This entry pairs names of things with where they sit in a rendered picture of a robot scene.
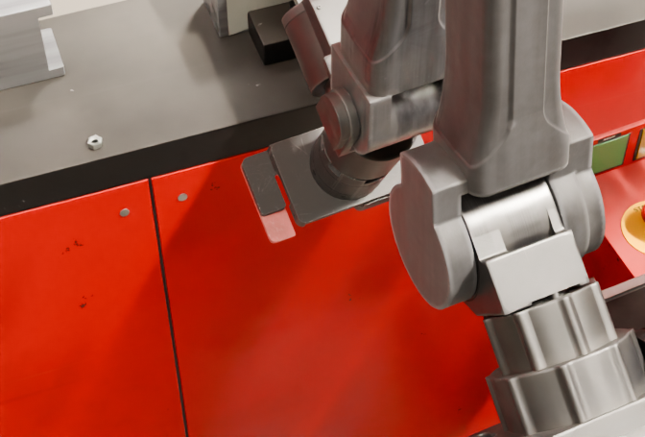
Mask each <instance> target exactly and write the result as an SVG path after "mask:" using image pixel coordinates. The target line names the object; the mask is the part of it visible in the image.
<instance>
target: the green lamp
mask: <svg viewBox="0 0 645 437"><path fill-rule="evenodd" d="M628 137H629V135H628V134H626V135H623V136H620V137H618V138H615V139H613V140H610V141H607V142H604V143H601V144H598V145H595V146H593V151H592V163H591V169H592V171H593V174H596V173H598V172H601V171H604V170H607V169H610V168H612V167H614V166H617V165H620V164H622V160H623V156H624V153H625V149H626V145H627V141H628Z"/></svg>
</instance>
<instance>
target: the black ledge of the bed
mask: <svg viewBox="0 0 645 437"><path fill-rule="evenodd" d="M38 21H39V26H40V30H44V29H48V28H51V29H52V32H53V35H54V38H55V41H56V44H57V46H58V49H59V52H60V57H61V60H62V63H63V66H64V71H65V74H64V75H63V76H59V77H56V78H51V79H47V80H43V81H39V82H35V83H31V84H27V85H20V86H16V87H12V88H8V89H4V90H0V216H3V215H6V214H10V213H14V212H17V211H21V210H25V209H28V208H32V207H36V206H43V205H46V204H50V203H53V202H57V201H61V200H65V199H68V198H72V197H76V196H80V195H83V194H87V193H90V192H94V191H98V190H102V189H106V188H110V187H113V186H116V185H120V184H124V183H128V182H134V181H138V180H142V179H146V178H149V177H153V176H156V175H160V174H164V173H168V172H172V171H176V170H179V169H182V168H186V167H190V166H194V165H198V164H201V163H205V162H209V161H212V160H216V159H220V158H226V157H230V156H234V155H238V154H241V153H245V152H248V151H252V150H256V149H260V148H263V147H267V146H270V145H271V144H274V143H277V142H279V141H282V140H285V139H288V138H291V137H294V136H297V135H300V134H304V133H307V132H310V131H313V130H316V129H318V128H321V127H323V123H322V121H321V118H320V117H319V114H318V112H317V109H316V105H317V104H318V103H319V101H320V99H321V97H316V96H313V95H312V94H311V91H310V89H309V86H308V84H307V82H306V80H305V78H304V75H303V73H302V70H301V68H300V66H299V62H298V59H292V60H288V61H282V62H278V63H274V64H270V65H264V64H263V62H262V60H261V58H260V56H259V54H258V52H257V50H256V48H255V45H254V43H253V41H252V39H251V36H250V33H249V31H245V32H242V33H238V34H234V35H230V36H222V37H219V35H218V33H217V30H216V28H215V26H214V24H213V21H212V19H211V17H210V15H209V12H208V10H207V8H206V6H205V3H204V1H203V0H125V1H120V2H116V3H112V4H107V5H104V6H100V7H95V8H91V9H87V10H83V11H78V12H71V13H67V14H63V15H59V16H54V17H50V18H46V19H41V20H38ZM642 48H645V0H564V2H563V20H562V37H561V70H562V69H565V68H568V67H572V66H576V65H580V64H584V63H588V62H591V61H597V60H601V59H605V58H609V57H612V56H616V55H620V54H624V53H628V52H631V51H634V50H638V49H642ZM95 134H96V135H98V136H100V137H101V138H102V139H103V145H102V148H99V149H97V150H93V149H91V148H88V145H87V141H88V138H89V137H91V136H93V135H95Z"/></svg>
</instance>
